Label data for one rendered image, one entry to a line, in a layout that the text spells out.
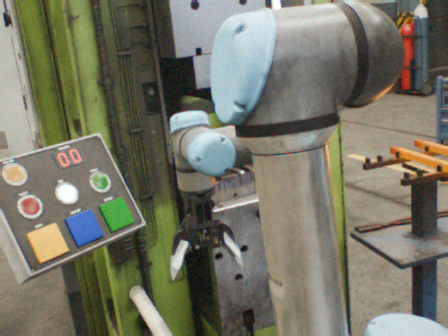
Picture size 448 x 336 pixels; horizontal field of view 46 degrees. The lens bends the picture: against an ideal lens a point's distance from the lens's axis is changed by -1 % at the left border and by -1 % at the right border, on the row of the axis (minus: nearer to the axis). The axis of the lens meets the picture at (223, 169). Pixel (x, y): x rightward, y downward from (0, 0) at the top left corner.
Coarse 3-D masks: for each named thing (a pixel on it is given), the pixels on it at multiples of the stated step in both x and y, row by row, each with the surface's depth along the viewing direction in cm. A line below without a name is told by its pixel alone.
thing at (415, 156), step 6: (390, 150) 187; (396, 150) 184; (402, 150) 181; (408, 150) 180; (402, 156) 181; (408, 156) 178; (414, 156) 175; (420, 156) 172; (426, 156) 171; (432, 156) 170; (420, 162) 172; (426, 162) 169; (432, 162) 166; (438, 162) 164; (444, 162) 163; (444, 168) 161
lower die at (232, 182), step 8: (232, 168) 169; (248, 168) 167; (224, 176) 165; (232, 176) 165; (240, 176) 166; (248, 176) 167; (216, 184) 164; (224, 184) 165; (232, 184) 166; (240, 184) 167; (248, 184) 168; (216, 192) 164; (224, 192) 165; (232, 192) 166; (240, 192) 167; (248, 192) 169; (256, 192) 170; (216, 200) 165; (224, 200) 166
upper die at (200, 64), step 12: (168, 60) 173; (180, 60) 162; (192, 60) 153; (204, 60) 154; (168, 72) 176; (180, 72) 165; (192, 72) 155; (204, 72) 154; (180, 84) 167; (192, 84) 157; (204, 84) 155
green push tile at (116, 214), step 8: (120, 200) 138; (104, 208) 134; (112, 208) 135; (120, 208) 137; (128, 208) 138; (104, 216) 133; (112, 216) 135; (120, 216) 136; (128, 216) 137; (112, 224) 134; (120, 224) 135; (128, 224) 137; (112, 232) 134
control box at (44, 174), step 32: (0, 160) 123; (32, 160) 128; (64, 160) 133; (96, 160) 139; (0, 192) 120; (32, 192) 125; (96, 192) 135; (128, 192) 141; (0, 224) 120; (32, 224) 122; (64, 224) 127; (32, 256) 119; (64, 256) 123
